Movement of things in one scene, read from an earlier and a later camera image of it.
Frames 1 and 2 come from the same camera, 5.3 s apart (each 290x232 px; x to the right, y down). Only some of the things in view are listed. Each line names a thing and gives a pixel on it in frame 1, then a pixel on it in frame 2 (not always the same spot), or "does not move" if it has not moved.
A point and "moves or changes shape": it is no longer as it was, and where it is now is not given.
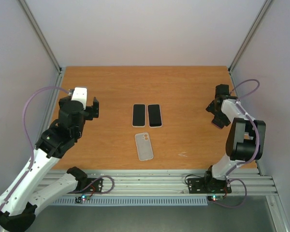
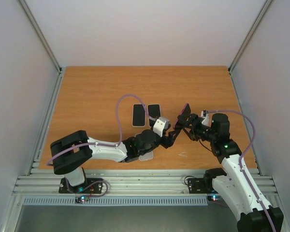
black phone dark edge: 138,117 does not move
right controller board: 214,198 does not move
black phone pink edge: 219,122 moves or changes shape
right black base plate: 208,185 does not move
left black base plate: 89,185 does not move
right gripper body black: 216,112 → 190,122
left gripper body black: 93,112 → 166,144
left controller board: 83,197 does not move
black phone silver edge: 154,115 does not move
